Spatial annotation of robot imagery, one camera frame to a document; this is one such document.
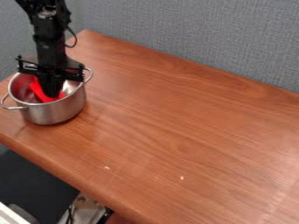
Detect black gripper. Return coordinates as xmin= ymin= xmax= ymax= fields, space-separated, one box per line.
xmin=16 ymin=35 xmax=85 ymax=98

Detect red plastic block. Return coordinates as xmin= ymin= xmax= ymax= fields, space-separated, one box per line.
xmin=28 ymin=77 xmax=65 ymax=102

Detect stainless steel pot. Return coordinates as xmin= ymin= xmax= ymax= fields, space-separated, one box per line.
xmin=0 ymin=67 xmax=93 ymax=125

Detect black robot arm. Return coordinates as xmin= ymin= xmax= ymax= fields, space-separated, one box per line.
xmin=14 ymin=0 xmax=85 ymax=98

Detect white object bottom left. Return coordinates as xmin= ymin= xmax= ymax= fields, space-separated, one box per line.
xmin=0 ymin=202 xmax=30 ymax=224

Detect grey bag under table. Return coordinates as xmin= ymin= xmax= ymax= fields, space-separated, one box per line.
xmin=57 ymin=192 xmax=113 ymax=224

